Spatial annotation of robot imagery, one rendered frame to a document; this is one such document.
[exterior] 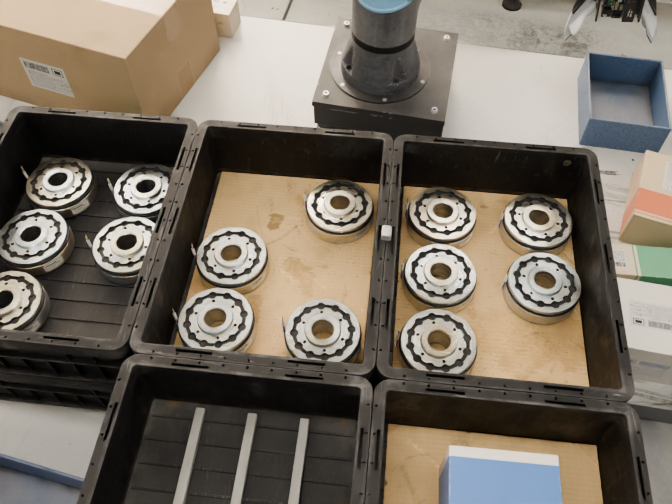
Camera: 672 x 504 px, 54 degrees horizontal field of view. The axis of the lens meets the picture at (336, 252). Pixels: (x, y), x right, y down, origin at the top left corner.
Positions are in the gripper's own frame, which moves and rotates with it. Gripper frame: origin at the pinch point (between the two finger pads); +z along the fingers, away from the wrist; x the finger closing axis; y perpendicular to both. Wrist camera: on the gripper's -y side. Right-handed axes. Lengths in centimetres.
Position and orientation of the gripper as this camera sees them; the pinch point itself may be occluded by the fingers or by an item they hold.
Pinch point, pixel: (607, 39)
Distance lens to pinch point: 136.6
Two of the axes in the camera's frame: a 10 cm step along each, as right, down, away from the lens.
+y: -2.3, 8.0, -5.6
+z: 1.4, 5.9, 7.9
